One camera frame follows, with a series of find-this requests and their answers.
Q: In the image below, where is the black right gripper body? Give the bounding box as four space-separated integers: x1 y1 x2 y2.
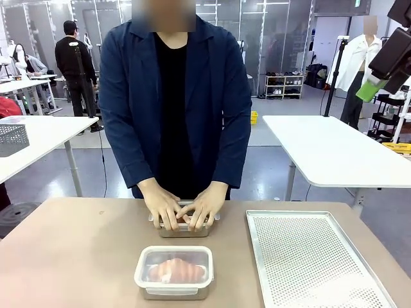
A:
387 0 411 30

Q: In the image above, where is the clear plastic clip lid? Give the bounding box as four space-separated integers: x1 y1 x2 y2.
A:
134 245 216 296
148 200 222 231

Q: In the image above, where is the steel rectangular container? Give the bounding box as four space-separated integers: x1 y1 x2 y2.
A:
158 200 213 239
137 277 214 302

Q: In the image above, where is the brown croissant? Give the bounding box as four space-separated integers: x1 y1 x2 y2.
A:
148 257 207 284

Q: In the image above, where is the person's right forearm navy sleeve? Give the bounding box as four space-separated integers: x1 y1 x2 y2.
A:
107 121 155 189

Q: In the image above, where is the person's left forearm navy sleeve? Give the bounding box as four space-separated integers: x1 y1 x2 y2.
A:
211 128 252 189

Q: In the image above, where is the person's left hand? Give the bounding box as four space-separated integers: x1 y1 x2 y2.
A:
177 182 230 233

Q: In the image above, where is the person's right hand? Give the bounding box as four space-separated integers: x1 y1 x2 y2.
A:
138 178 182 232

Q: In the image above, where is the black rolling cart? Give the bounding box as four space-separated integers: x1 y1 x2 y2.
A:
367 92 406 144

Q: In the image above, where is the black light stand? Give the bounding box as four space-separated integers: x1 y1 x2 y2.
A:
323 36 350 117

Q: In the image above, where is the flat yellow crate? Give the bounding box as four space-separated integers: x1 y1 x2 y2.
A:
381 142 411 157

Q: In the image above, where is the black bag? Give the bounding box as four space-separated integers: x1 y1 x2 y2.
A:
306 63 329 90

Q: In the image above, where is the large empty white table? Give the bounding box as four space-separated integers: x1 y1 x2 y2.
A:
262 114 411 210

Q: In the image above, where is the white shoe rack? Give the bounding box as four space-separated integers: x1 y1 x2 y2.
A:
265 73 306 100

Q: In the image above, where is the perforated metal baking tray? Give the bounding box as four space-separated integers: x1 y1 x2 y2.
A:
245 209 399 308

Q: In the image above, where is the person in navy coat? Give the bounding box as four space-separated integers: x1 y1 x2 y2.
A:
98 0 253 201

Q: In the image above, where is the black tripod with phone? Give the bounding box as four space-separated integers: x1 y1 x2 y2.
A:
69 41 100 119

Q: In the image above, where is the man in black clothes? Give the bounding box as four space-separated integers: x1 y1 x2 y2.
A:
54 19 105 133

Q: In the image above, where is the white table with basket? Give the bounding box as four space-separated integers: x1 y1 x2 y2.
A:
0 114 100 198

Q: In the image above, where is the seated person grey top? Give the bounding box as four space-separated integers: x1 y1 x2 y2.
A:
24 54 49 75

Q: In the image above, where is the white background desk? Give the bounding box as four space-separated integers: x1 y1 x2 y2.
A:
0 76 64 116

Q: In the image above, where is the clear box on basket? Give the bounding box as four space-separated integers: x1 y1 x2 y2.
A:
0 115 28 126

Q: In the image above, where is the red cloth object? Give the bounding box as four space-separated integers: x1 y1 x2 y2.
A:
0 95 24 119

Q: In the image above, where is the grey mesh basket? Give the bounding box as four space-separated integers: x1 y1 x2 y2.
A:
0 123 31 158

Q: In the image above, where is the dark round stool seat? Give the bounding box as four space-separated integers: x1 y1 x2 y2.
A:
0 201 43 239

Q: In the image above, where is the black hanging cable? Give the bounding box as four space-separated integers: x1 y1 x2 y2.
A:
97 127 107 198

